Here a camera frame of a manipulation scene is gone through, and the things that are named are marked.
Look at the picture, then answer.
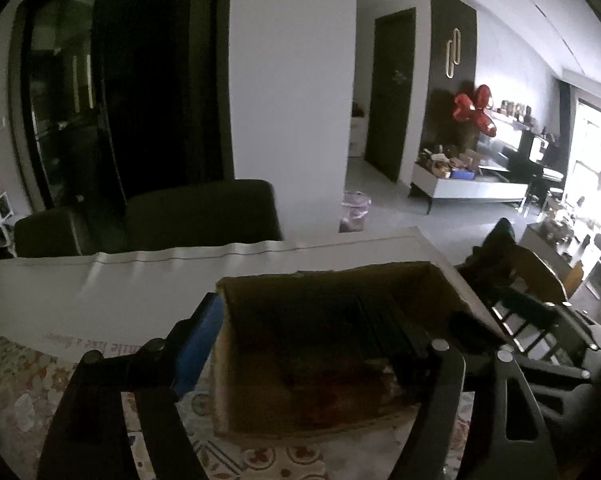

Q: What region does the long flat white carton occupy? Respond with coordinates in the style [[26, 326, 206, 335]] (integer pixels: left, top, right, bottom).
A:
[[0, 227, 473, 361]]

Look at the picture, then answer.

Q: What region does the red balloon dog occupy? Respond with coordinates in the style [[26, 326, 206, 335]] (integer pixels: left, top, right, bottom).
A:
[[453, 84, 498, 137]]

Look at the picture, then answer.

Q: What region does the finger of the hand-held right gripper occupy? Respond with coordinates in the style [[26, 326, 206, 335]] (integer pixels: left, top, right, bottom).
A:
[[447, 312, 592, 381], [494, 286, 601, 356]]

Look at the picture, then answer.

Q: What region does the narrow dark dining chair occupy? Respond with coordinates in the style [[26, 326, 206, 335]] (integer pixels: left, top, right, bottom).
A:
[[13, 207, 98, 258]]

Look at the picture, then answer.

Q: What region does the patterned tile-print tablecloth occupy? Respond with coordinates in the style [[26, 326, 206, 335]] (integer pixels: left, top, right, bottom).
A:
[[0, 330, 481, 480]]

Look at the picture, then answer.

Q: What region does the black garment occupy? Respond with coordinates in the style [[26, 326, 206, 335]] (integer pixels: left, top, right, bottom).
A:
[[473, 217, 518, 281]]

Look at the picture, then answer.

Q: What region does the black television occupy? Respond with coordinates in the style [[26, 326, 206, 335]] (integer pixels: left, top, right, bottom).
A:
[[517, 132, 563, 166]]

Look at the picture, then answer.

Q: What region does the dark glass sliding door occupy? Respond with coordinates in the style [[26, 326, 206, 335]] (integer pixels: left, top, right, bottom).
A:
[[10, 0, 234, 211]]

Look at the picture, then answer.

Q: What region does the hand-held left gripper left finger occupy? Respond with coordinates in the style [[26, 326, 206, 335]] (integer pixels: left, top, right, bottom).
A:
[[37, 291, 227, 480]]

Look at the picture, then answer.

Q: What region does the pile of gift baskets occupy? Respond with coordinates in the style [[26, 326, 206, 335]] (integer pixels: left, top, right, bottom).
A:
[[416, 144, 481, 180]]

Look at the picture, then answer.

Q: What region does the cluttered coffee table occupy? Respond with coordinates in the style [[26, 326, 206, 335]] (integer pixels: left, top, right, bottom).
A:
[[523, 205, 601, 286]]

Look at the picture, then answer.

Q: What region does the dark curtain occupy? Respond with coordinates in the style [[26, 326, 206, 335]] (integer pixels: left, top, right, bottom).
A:
[[555, 79, 578, 161]]

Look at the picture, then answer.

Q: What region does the brown cardboard box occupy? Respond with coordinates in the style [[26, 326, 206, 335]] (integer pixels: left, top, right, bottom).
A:
[[213, 260, 486, 441]]

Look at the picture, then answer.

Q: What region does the wooden slat-back chair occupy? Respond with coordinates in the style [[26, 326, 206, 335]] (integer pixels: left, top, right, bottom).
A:
[[455, 240, 586, 361]]

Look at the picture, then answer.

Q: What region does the dark wooden door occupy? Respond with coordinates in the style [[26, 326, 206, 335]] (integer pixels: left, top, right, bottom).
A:
[[364, 7, 417, 184]]

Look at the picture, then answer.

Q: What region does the wide dark dining chair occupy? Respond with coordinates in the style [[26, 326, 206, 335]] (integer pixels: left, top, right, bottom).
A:
[[125, 179, 284, 252]]

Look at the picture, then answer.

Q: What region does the dark slatted wall panel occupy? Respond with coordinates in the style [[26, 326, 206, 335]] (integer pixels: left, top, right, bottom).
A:
[[420, 0, 478, 171]]

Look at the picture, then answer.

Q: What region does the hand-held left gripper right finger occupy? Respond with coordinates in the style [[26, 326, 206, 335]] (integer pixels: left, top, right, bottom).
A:
[[347, 296, 561, 480]]

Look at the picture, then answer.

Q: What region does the white low cabinet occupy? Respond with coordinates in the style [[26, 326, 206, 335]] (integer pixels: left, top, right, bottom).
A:
[[407, 162, 530, 216]]

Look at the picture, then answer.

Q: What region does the black side table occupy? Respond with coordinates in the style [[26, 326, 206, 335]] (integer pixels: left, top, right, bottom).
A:
[[527, 162, 565, 211]]

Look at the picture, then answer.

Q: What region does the gold loop wall ornament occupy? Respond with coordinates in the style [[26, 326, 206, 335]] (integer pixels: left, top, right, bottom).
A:
[[445, 29, 462, 81]]

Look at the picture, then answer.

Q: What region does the row of shelf ornaments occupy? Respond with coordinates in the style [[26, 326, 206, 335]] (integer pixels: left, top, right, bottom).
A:
[[490, 99, 533, 122]]

